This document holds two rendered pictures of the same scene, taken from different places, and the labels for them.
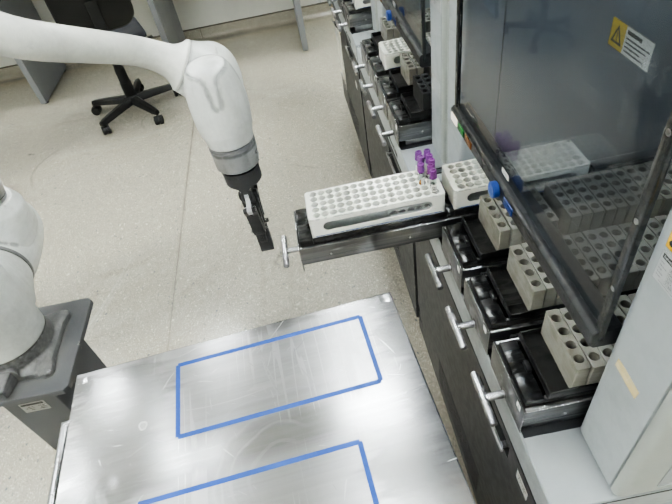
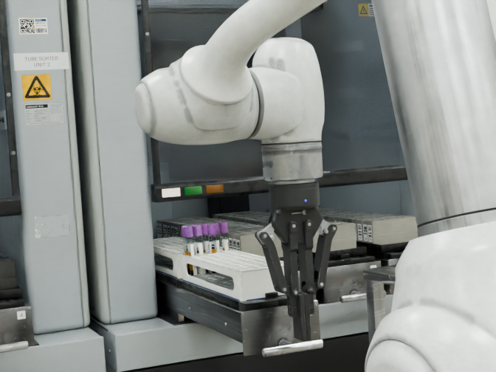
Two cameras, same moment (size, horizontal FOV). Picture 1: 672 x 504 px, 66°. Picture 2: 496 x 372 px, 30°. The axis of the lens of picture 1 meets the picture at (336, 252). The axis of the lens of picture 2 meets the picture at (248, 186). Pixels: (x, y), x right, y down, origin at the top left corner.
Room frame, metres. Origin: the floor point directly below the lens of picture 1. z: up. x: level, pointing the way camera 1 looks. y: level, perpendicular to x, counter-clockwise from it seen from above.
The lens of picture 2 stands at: (1.47, 1.40, 1.08)
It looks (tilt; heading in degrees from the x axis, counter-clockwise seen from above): 3 degrees down; 247
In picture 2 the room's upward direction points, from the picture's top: 4 degrees counter-clockwise
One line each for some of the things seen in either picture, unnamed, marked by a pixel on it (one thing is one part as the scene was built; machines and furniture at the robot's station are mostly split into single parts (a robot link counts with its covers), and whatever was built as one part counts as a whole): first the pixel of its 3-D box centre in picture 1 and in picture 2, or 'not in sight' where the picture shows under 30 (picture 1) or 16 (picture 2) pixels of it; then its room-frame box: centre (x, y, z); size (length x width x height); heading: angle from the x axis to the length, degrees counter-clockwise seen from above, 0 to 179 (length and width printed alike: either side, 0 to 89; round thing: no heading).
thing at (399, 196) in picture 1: (373, 203); (235, 276); (0.88, -0.10, 0.83); 0.30 x 0.10 x 0.06; 90
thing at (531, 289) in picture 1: (524, 278); (330, 239); (0.58, -0.32, 0.85); 0.12 x 0.02 x 0.06; 179
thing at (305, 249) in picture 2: (254, 211); (305, 256); (0.87, 0.15, 0.89); 0.04 x 0.01 x 0.11; 90
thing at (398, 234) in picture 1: (434, 210); (209, 296); (0.88, -0.24, 0.78); 0.73 x 0.14 x 0.09; 90
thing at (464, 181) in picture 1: (512, 175); (178, 258); (0.88, -0.42, 0.83); 0.30 x 0.10 x 0.06; 90
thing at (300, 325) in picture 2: not in sight; (299, 316); (0.88, 0.15, 0.80); 0.03 x 0.01 x 0.07; 90
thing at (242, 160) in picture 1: (235, 152); (292, 163); (0.88, 0.15, 1.03); 0.09 x 0.09 x 0.06
